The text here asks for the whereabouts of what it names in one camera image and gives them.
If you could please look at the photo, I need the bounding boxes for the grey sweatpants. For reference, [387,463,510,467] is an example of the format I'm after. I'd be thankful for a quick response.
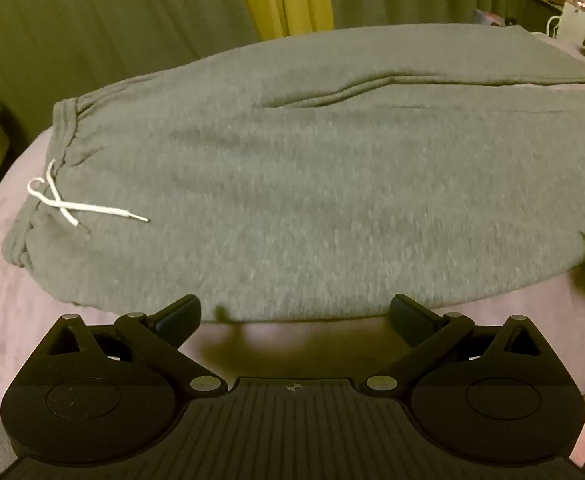
[0,22,585,323]

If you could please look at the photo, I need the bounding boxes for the dark nightstand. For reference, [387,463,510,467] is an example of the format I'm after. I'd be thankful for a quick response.
[516,0,568,36]

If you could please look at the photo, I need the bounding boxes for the white cable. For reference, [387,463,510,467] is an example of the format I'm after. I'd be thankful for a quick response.
[542,14,564,40]

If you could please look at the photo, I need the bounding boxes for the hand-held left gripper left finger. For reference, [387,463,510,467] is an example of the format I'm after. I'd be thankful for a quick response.
[46,295,224,395]

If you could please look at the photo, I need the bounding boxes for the pink bed blanket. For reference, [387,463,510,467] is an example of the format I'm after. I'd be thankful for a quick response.
[0,35,585,466]

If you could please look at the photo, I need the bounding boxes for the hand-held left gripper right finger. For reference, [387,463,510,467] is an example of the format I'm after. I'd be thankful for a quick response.
[365,294,546,395]

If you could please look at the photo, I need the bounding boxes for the pink and blue packet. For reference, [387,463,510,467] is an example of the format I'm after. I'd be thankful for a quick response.
[475,8,515,27]

